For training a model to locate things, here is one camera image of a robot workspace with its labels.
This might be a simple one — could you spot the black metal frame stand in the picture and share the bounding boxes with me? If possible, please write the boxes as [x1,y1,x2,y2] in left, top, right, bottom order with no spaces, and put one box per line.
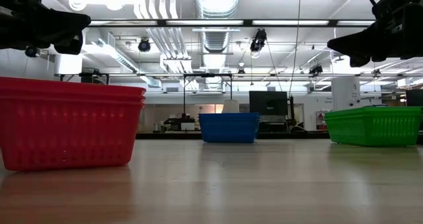
[182,73,233,119]

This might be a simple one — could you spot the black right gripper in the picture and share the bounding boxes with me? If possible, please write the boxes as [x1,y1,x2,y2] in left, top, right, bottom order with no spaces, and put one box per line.
[327,2,423,68]

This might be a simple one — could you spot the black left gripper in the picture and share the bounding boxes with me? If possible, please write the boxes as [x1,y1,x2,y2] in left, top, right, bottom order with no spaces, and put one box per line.
[0,1,92,56]

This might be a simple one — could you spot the white pillar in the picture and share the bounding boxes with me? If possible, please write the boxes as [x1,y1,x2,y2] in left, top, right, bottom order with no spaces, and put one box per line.
[331,77,362,112]

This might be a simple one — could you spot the black hanging ceiling device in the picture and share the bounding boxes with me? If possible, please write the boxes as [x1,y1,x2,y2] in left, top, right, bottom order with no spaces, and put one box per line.
[249,28,268,53]

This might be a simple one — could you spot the grey horizontal rail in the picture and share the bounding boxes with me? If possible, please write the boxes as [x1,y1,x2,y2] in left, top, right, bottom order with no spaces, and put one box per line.
[54,72,423,78]

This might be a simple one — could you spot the black screen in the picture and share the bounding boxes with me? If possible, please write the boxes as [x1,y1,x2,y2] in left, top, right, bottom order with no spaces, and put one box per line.
[405,89,423,108]

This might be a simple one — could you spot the black round ceiling camera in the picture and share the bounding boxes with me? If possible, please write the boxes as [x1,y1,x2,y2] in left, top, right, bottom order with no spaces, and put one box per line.
[137,38,151,53]
[24,46,40,58]

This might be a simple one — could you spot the black metal frame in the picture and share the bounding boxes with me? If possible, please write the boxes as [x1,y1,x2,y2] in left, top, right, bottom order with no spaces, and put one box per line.
[58,70,110,85]

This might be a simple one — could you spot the black background table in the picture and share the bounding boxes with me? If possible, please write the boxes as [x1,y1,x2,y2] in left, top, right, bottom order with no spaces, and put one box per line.
[135,131,331,140]

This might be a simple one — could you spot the white lampshade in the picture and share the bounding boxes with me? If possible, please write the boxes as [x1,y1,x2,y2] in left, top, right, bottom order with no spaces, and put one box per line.
[221,99,239,114]

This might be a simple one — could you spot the black computer monitor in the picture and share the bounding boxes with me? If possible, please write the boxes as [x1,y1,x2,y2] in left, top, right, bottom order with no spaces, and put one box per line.
[249,91,289,116]

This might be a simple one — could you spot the thin hanging cable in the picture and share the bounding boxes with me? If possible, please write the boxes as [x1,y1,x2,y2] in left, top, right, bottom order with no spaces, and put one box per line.
[288,0,303,98]

